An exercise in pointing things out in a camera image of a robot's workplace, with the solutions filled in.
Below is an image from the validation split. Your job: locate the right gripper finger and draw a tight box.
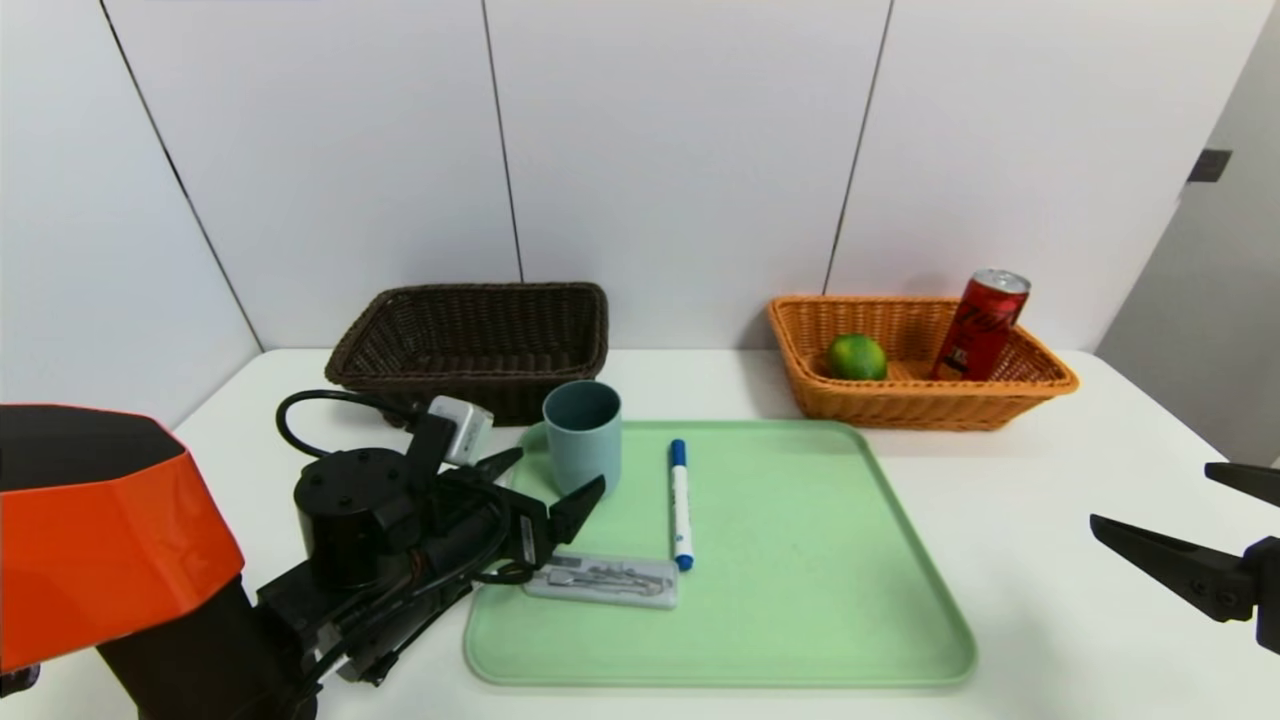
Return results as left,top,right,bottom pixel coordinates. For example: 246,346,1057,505
1204,461,1280,508
1089,513,1258,623

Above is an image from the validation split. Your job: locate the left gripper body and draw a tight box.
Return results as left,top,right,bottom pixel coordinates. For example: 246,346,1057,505
428,467,554,573

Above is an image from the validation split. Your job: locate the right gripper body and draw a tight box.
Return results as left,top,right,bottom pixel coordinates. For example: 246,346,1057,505
1243,536,1280,656

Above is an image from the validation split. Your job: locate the blue-grey plastic cup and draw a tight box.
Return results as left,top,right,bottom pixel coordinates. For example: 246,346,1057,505
543,380,624,504

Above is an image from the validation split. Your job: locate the red soda can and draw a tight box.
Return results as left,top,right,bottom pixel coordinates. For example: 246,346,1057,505
930,268,1032,382

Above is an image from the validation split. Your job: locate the green lime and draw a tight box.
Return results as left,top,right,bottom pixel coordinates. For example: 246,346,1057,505
826,333,889,382

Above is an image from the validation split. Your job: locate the dark brown wicker basket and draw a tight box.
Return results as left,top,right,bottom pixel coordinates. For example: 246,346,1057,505
325,282,610,429

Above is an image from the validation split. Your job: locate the orange wicker basket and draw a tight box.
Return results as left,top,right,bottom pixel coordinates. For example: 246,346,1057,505
767,294,1081,432

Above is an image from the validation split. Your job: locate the silver drawing compass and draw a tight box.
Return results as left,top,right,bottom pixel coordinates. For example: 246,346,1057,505
548,566,669,598

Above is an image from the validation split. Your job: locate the clear plastic compass case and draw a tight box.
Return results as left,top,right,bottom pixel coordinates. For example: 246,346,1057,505
524,549,680,610

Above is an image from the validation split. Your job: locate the white marker with blue cap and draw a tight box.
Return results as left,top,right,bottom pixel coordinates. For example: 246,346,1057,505
669,439,695,572

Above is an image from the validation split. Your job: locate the light green plastic tray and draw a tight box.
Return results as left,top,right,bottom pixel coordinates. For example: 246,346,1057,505
465,420,978,688

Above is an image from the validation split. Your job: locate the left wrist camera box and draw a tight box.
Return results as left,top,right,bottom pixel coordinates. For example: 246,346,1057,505
428,396,495,467

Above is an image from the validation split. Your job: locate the left black camera bracket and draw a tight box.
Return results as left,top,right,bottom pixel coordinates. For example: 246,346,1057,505
405,413,456,491

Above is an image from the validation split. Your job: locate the left camera black cable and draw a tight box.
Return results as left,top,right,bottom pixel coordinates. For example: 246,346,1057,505
277,389,433,461

